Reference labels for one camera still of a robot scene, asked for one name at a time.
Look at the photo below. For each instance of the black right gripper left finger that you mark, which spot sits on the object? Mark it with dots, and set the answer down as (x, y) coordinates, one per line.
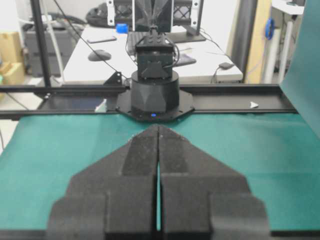
(113, 198)

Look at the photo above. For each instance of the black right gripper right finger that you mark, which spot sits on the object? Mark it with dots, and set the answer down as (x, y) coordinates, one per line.
(204, 199)

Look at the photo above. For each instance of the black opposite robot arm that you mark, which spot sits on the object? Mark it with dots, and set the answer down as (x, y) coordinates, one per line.
(158, 186)

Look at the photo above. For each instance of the green table mat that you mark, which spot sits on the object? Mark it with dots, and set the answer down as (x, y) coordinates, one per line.
(278, 153)

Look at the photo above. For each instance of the black computer mouse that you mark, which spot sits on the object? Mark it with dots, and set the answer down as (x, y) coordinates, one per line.
(99, 55)

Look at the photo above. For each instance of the black keyboard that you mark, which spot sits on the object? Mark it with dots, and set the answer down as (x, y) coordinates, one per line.
(132, 39)

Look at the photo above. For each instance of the cardboard box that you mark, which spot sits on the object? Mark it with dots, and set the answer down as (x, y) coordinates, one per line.
(12, 68)

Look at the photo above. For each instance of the computer monitor on stand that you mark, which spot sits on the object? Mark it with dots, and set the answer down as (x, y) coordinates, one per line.
(179, 19)

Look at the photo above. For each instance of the blue tape roll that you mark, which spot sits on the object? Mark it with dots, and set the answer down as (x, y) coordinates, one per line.
(269, 29)

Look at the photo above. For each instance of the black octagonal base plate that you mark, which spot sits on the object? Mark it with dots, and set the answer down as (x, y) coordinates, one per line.
(124, 106)

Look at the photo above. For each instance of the black aluminium frame rail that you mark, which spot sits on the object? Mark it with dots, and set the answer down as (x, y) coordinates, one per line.
(101, 99)

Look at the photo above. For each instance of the black vertical frame post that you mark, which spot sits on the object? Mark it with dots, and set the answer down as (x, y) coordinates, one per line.
(41, 41)

